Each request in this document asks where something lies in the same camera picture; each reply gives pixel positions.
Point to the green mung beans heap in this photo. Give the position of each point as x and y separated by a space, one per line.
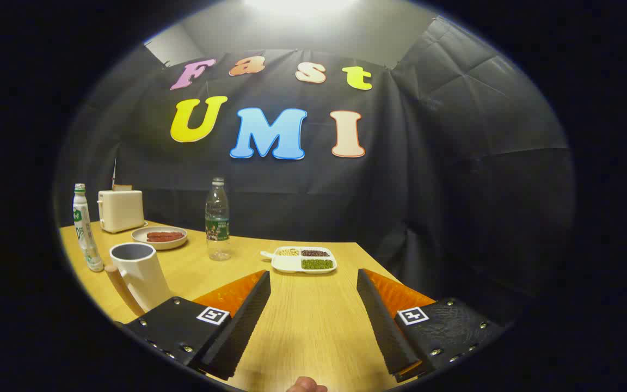
317 264

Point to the black backdrop cloth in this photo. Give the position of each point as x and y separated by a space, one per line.
428 190

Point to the dark red beans heap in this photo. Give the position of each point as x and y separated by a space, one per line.
315 253

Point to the wooden table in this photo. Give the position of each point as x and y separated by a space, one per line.
302 316

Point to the cream white toaster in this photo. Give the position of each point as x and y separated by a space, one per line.
120 211

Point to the red sausage piece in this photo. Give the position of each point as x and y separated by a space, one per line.
164 237

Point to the clear plastic water bottle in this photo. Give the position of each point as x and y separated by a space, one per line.
217 218

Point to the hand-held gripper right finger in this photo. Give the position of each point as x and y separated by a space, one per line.
384 326

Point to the white divided tray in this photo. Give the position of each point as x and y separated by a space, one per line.
289 264

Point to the pale yellow beans heap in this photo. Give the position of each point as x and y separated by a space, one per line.
288 252

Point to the white juice bottle green label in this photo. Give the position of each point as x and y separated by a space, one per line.
86 239

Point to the round white plate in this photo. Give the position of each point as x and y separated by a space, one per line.
158 245

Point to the toasted bread slice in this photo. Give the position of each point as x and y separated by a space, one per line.
122 188

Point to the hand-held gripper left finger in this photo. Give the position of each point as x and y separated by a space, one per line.
237 332

